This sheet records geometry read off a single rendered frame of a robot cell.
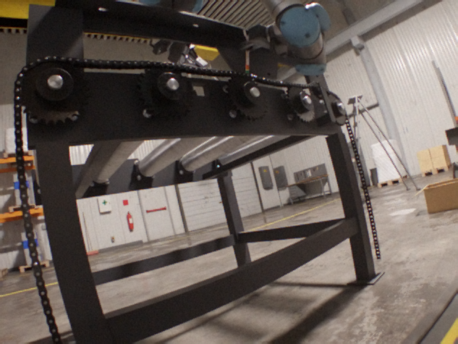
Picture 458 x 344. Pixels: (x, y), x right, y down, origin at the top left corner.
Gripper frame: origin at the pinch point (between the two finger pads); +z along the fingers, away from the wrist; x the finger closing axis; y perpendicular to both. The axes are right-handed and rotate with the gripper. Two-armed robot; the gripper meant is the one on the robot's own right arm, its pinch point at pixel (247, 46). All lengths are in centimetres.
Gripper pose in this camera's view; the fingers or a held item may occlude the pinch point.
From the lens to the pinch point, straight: 107.4
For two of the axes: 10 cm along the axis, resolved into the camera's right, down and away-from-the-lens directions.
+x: -7.8, 0.3, -6.2
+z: -6.2, -0.5, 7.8
